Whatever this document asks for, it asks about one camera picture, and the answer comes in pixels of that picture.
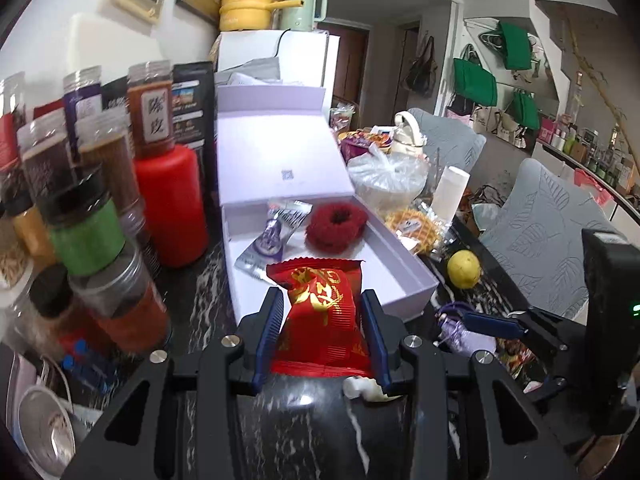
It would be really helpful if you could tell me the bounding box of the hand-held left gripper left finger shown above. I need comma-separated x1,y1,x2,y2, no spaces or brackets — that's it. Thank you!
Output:
60,286,286,480

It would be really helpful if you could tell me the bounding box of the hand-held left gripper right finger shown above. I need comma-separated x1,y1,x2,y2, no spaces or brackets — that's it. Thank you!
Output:
360,289,571,480

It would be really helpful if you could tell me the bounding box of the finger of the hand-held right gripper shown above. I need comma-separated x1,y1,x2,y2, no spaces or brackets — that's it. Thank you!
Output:
522,367,593,406
462,307,588,361

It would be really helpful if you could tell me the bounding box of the lilac sachet with tassel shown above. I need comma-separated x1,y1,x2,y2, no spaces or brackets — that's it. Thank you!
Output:
434,302,498,356

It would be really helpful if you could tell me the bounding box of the green brown snack packet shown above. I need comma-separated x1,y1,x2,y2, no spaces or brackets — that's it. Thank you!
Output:
495,340,543,383

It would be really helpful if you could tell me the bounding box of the red snack packet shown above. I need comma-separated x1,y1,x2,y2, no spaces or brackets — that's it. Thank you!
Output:
266,256,373,378

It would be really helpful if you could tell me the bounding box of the purple snack packet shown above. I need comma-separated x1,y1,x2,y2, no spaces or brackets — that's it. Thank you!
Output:
235,207,291,281

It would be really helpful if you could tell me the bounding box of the dark red fluffy scrunchie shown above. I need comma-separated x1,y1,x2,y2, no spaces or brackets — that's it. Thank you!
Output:
305,199,370,253

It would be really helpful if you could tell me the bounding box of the silver purple-print snack packet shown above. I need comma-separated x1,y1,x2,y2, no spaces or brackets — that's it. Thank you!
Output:
267,199,314,228

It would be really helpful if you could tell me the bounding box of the lilac gift box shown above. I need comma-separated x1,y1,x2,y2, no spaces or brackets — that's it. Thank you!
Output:
216,85,440,323

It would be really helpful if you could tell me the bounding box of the white crumpled tissue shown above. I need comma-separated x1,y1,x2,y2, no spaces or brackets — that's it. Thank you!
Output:
342,376,401,403

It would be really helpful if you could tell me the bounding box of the yellow pear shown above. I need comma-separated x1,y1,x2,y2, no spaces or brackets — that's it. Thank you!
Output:
446,250,483,290

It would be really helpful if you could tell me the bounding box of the large grey covered chair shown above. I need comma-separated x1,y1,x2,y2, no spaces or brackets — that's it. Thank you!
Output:
480,157,618,311

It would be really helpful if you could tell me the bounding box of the bag of waffle snacks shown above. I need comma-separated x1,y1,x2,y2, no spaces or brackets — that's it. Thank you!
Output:
385,207,456,261

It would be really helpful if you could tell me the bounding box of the pink paper bag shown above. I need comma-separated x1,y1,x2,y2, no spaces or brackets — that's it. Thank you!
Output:
574,169,616,206

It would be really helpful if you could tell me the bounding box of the white tumbler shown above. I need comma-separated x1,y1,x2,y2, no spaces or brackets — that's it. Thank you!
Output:
431,166,471,224

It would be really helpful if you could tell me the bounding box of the white plastic bag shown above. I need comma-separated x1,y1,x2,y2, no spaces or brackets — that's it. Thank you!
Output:
347,142,431,221

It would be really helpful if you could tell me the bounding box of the red bottle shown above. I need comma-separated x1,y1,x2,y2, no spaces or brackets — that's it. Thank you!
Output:
134,142,210,268

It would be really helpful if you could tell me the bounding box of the row of cosmetic bottles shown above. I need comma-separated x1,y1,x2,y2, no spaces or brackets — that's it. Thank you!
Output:
537,115,640,186

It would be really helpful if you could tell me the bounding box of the small grey covered chair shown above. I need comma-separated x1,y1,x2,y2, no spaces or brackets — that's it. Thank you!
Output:
407,107,487,181

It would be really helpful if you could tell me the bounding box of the purple snack bag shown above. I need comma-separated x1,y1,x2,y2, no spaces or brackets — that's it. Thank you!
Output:
337,130,396,161

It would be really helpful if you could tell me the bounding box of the beige tote bag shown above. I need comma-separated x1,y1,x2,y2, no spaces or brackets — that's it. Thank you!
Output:
470,105,503,136

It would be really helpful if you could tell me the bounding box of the group of spice jars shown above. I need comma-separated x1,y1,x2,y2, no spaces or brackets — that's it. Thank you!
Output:
0,60,173,356

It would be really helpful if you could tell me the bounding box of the green tote bag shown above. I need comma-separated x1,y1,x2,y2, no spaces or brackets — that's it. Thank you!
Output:
500,21,533,71
452,57,498,107
511,89,541,131

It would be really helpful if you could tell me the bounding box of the black coffee bag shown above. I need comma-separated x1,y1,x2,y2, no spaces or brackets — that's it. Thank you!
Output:
172,61,217,161
100,77,131,116

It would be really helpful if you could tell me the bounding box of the steel bowl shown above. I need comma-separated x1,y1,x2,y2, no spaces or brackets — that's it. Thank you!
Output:
15,385,76,471

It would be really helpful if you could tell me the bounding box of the crumpled clear plastic bag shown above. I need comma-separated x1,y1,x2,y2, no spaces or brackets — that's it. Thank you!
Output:
220,57,288,88

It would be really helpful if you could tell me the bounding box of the black hanging handbag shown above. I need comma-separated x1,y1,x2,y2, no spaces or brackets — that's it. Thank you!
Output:
404,35,441,98

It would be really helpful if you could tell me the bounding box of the white fridge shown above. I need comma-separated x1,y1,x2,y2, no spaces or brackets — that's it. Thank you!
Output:
215,30,341,111

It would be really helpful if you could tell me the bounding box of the brown entrance door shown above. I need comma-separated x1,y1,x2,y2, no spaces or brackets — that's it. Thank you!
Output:
320,22,371,106

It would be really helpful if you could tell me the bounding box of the yellow pot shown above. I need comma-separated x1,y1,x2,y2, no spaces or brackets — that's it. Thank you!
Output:
219,0,306,32

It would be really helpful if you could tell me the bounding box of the pale green kettle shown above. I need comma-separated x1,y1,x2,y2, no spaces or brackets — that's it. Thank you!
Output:
278,0,329,32

